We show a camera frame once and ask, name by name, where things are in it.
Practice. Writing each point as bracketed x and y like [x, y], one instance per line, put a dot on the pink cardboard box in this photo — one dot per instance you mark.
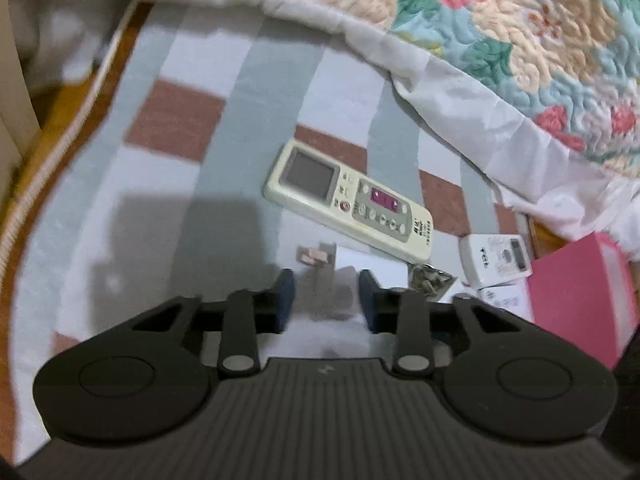
[575, 310]

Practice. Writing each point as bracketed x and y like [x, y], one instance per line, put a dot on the floral quilted bedspread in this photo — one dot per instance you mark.
[500, 35]

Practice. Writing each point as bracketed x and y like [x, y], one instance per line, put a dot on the checked floor mat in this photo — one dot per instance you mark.
[150, 210]

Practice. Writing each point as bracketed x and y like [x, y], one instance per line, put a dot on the beige wooden cabinet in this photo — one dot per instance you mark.
[12, 85]

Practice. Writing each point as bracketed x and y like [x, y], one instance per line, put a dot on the cream remote with pink display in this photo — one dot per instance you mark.
[310, 175]

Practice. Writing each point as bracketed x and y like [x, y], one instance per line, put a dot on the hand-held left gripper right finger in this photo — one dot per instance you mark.
[368, 300]

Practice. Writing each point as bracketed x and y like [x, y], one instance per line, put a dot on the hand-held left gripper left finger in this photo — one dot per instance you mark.
[286, 295]

